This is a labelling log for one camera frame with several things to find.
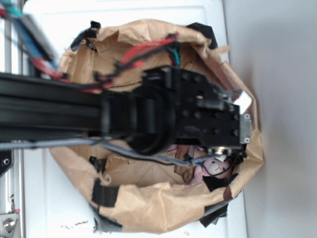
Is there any crumpled brown paper bag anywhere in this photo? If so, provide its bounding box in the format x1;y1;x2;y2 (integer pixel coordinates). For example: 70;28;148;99
50;19;264;234

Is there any pink plush bunny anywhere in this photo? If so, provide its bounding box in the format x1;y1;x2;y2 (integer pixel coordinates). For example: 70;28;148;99
189;158;233;185

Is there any black tape left upper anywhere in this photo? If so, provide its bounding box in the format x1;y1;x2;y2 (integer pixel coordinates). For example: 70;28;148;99
92;179;119;208

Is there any black tape right upper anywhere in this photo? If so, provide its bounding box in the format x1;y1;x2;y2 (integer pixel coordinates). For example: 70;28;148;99
70;21;101;52

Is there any black tape right lower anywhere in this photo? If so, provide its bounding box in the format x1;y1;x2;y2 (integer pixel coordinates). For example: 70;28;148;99
186;22;218;50

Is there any grey cable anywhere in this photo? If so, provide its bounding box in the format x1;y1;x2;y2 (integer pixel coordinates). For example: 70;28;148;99
0;138;223;167

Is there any black tape left lower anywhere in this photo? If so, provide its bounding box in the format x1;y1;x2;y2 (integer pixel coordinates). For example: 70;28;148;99
90;205;122;233

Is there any aluminium extrusion rail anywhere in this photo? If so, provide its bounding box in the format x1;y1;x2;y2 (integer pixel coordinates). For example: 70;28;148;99
0;0;25;238

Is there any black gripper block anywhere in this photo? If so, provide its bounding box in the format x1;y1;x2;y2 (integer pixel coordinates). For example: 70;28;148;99
101;65;242;156

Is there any black tape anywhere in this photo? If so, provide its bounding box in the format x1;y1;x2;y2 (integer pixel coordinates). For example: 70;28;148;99
90;205;122;233
186;22;218;50
70;21;101;52
92;179;119;208

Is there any red and black wire bundle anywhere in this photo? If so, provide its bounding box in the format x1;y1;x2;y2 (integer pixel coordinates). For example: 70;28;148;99
29;33;181;92

